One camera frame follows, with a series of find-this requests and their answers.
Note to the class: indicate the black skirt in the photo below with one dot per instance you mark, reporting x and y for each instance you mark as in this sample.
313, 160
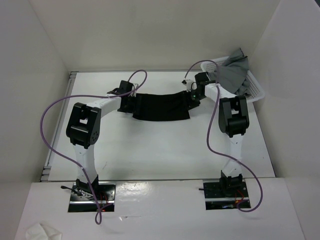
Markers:
161, 108

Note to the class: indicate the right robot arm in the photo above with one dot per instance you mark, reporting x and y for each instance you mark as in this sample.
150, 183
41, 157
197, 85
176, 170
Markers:
233, 120

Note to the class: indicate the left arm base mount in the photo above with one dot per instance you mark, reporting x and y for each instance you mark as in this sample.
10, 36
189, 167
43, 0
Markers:
81, 201

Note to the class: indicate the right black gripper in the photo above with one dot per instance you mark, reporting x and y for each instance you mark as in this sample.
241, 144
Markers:
197, 103

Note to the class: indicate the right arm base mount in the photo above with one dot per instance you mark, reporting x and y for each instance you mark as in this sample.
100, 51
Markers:
216, 199

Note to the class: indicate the grey skirt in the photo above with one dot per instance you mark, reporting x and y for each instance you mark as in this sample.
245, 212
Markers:
233, 74

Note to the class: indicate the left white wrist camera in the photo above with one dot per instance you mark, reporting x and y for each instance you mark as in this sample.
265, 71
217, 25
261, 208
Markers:
133, 90

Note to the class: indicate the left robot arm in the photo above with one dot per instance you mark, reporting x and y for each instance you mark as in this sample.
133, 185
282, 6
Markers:
83, 131

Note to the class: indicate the crumpled white tissue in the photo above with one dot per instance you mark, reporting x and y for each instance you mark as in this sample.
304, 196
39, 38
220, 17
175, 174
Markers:
42, 231

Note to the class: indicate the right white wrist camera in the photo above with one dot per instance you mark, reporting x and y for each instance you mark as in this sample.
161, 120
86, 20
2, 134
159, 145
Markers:
189, 84

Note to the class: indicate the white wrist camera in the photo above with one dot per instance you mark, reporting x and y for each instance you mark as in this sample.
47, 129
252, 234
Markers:
133, 90
189, 84

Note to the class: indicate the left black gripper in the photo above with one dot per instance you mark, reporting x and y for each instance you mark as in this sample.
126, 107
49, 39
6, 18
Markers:
131, 110

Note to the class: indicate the white perforated plastic basket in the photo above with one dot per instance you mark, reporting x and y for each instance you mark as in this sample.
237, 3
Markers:
255, 91

